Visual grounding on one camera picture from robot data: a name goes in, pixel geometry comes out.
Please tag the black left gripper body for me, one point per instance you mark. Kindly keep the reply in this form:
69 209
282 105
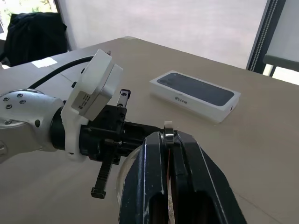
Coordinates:
102 137

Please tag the black window frame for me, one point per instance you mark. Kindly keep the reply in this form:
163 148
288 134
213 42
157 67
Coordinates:
264 35

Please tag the white iPhone box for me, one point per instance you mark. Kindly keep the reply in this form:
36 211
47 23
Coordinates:
198 93

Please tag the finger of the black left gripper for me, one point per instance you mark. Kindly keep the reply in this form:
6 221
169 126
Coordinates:
132 147
140 131

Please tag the white paper slip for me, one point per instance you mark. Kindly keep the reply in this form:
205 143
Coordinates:
44 63

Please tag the black backpack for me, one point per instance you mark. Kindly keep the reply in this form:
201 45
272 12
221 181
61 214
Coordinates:
35 37

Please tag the silver metal spoon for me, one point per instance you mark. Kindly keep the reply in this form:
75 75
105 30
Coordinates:
168 135

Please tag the dark window blind rail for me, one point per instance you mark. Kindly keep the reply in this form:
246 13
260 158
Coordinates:
282 60

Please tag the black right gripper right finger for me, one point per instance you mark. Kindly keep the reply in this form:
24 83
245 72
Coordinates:
198 177

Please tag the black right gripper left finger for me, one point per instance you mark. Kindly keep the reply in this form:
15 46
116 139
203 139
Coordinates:
140 182

